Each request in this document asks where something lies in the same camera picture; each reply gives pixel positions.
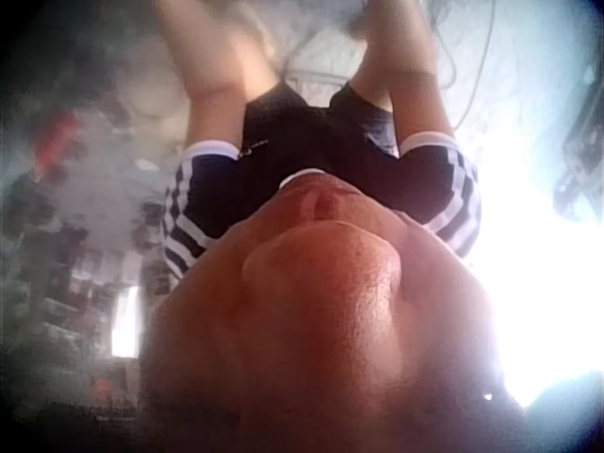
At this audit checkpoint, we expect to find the beige round cushion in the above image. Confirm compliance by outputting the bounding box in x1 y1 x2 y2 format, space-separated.
115 70 193 143

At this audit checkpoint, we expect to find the cluttered shelf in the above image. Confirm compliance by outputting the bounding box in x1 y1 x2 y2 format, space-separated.
40 202 164 383

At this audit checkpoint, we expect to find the red object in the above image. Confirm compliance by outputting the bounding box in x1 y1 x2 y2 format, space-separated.
35 107 84 169

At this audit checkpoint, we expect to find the thin white cable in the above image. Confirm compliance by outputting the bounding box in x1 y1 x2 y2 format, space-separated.
441 0 499 131

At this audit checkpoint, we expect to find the dark metal frame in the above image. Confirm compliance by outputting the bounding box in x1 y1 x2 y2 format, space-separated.
552 59 604 221

